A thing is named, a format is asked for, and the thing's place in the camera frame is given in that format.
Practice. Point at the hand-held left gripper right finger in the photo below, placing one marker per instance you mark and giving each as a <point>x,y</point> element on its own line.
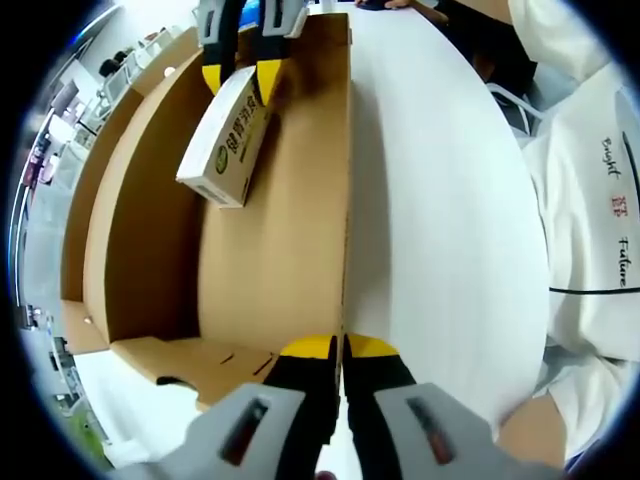
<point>480,450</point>

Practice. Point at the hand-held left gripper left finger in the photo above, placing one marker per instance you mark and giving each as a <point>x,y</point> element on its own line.
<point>200,450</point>

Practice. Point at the white yellow medicine box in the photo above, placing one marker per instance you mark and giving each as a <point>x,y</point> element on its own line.
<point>225,145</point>

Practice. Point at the brown cardboard shoe box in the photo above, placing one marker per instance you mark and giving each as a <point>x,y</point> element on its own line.
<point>290,250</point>

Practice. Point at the person's left hand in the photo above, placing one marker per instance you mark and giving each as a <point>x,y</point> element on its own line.
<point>327,476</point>

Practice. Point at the potted green plant white pot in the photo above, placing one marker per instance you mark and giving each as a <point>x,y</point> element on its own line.
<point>85,440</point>

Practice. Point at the person's white shirt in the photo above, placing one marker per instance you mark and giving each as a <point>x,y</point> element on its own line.
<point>590,225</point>

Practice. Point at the white office chair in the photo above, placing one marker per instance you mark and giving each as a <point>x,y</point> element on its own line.
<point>520,102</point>

